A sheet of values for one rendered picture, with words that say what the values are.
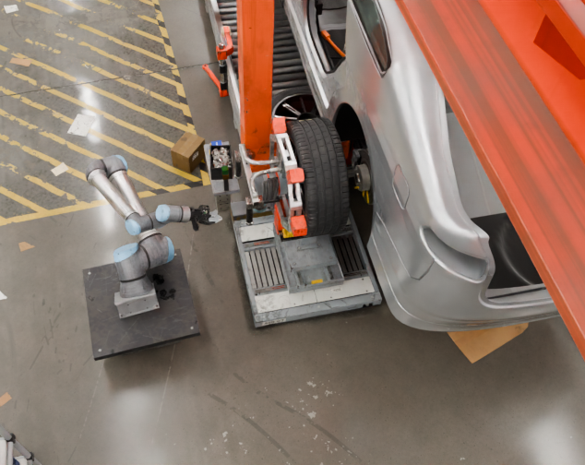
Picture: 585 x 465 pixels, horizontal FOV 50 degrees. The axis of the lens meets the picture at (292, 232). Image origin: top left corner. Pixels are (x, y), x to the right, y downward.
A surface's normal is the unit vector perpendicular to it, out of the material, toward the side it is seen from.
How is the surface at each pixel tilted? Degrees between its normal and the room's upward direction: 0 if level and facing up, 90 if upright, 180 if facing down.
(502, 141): 0
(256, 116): 90
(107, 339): 0
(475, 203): 19
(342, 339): 0
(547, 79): 90
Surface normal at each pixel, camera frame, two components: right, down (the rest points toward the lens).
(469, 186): 0.13, -0.23
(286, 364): 0.05, -0.57
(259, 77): 0.22, 0.80
